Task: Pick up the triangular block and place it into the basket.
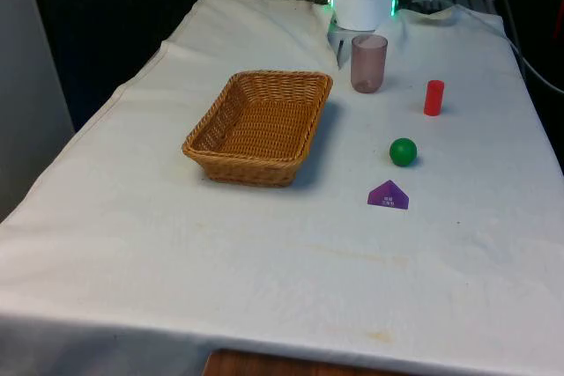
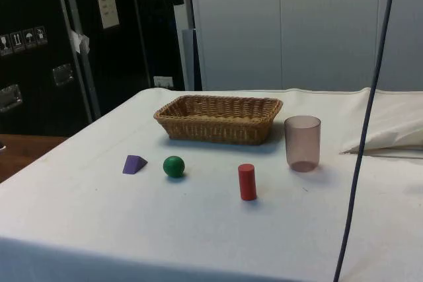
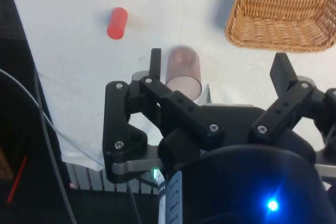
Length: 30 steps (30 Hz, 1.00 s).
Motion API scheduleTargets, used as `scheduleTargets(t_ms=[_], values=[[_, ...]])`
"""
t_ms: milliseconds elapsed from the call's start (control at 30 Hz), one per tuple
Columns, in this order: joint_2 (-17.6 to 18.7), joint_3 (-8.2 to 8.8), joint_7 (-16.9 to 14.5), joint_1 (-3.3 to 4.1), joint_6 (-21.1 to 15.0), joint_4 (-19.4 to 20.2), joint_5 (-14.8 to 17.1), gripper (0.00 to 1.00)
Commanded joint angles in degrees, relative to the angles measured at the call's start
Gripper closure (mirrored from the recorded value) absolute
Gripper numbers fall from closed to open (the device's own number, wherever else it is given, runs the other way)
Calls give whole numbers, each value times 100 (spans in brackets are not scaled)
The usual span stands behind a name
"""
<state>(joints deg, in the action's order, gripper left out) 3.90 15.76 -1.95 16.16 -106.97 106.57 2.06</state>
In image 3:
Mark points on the red stick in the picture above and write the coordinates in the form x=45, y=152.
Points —
x=17, y=179

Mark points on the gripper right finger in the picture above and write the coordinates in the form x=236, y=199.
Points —
x=283, y=108

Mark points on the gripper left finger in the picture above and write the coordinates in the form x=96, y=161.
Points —
x=118, y=119

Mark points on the wicker basket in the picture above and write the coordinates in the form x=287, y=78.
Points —
x=275, y=3

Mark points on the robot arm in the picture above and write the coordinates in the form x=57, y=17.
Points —
x=155, y=173

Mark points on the see-through pink cup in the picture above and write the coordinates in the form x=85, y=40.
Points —
x=183, y=77

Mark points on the red cylinder block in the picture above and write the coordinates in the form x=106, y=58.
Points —
x=116, y=23

